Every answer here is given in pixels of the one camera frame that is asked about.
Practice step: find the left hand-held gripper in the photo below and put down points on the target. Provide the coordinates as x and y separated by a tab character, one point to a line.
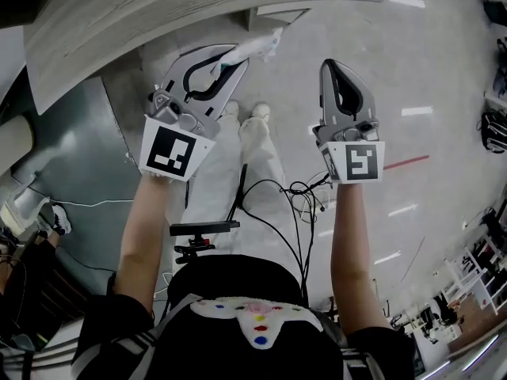
170	153

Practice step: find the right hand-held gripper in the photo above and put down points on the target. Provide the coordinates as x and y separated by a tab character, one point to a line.
362	162

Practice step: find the white plastic-wrapped packet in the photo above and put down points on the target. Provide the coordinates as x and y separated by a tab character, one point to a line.
253	48

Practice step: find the person's left forearm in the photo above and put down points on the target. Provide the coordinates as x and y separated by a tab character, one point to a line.
142	232

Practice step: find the person's right forearm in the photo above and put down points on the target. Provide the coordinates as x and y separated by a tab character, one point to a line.
350	244

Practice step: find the person's left white shoe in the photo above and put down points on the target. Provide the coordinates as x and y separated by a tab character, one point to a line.
231	109

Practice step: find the person's white shoe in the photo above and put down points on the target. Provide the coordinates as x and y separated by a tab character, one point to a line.
260	111
231	109

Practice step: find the person's right white shoe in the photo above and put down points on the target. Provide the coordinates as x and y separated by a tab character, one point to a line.
260	111

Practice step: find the red floor tape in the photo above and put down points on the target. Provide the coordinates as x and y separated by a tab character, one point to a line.
408	162

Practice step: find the grey wood-grain desk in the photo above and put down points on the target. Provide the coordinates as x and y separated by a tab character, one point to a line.
119	22

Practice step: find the black backpack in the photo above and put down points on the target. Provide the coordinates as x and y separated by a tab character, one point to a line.
495	131

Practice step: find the beige cylindrical cushion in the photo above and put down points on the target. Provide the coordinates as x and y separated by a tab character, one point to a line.
14	145

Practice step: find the white plastic stand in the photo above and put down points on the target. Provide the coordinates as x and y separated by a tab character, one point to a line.
17	196

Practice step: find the white shelf rack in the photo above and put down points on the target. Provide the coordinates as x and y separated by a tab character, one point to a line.
487	287

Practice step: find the black shirt with plush patch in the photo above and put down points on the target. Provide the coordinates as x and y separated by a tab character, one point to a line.
277	362

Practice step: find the black clamp mount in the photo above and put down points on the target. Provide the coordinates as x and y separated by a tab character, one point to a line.
194	249

